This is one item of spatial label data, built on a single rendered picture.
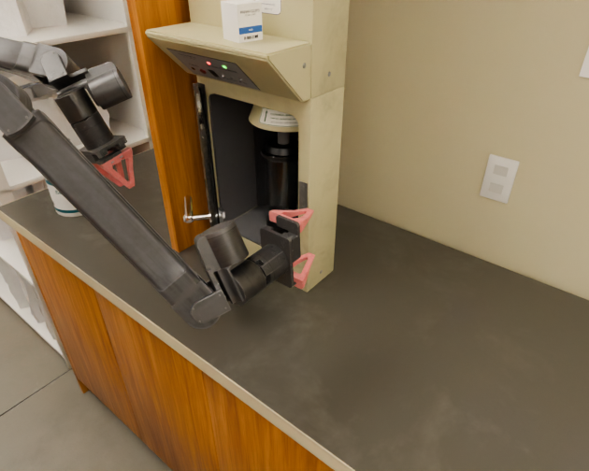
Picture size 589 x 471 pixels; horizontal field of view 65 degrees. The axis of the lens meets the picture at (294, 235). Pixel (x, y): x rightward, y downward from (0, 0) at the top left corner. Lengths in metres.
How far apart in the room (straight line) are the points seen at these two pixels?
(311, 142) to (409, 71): 0.43
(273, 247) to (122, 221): 0.24
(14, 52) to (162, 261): 0.52
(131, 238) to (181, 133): 0.53
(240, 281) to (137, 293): 0.51
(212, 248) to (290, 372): 0.36
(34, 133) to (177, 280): 0.26
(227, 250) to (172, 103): 0.53
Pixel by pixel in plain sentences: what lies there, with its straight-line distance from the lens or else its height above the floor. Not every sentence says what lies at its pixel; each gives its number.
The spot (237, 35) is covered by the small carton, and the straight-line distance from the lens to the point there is 0.85.
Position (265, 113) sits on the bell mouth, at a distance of 1.01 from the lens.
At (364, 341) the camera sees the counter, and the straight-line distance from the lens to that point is 1.02.
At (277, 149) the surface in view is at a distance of 1.06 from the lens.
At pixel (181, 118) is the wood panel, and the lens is 1.16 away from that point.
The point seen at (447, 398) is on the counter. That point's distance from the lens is 0.96.
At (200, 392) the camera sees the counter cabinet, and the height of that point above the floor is 0.75.
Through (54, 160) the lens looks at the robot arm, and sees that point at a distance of 0.68.
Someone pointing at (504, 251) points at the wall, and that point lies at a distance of 1.33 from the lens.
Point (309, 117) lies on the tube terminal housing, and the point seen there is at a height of 1.38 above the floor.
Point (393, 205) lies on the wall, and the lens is 1.40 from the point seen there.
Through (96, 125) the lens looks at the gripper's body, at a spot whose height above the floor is 1.37.
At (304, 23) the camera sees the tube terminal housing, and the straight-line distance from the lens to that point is 0.86.
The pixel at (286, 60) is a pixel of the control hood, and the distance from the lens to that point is 0.81.
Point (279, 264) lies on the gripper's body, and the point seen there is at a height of 1.22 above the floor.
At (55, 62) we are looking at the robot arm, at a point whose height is 1.47.
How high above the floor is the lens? 1.68
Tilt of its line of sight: 34 degrees down
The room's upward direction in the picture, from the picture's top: straight up
